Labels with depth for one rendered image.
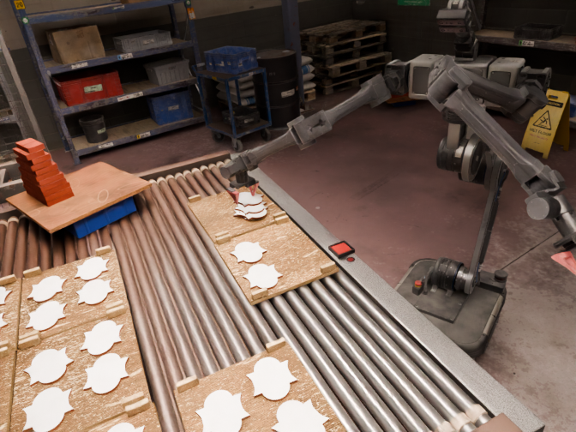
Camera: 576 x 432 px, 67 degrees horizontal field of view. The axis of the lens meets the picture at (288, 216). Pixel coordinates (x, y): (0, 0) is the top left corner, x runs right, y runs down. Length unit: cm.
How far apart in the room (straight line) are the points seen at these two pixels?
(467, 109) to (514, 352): 169
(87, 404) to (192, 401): 29
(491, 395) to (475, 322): 119
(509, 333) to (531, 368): 24
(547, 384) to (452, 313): 55
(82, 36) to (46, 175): 366
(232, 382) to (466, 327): 146
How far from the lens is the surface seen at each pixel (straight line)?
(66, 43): 572
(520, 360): 271
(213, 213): 206
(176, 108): 611
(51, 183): 225
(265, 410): 123
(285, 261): 167
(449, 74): 135
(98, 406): 139
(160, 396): 135
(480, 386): 134
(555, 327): 296
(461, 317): 250
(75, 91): 572
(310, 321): 145
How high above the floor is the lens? 194
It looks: 31 degrees down
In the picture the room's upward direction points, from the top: 6 degrees counter-clockwise
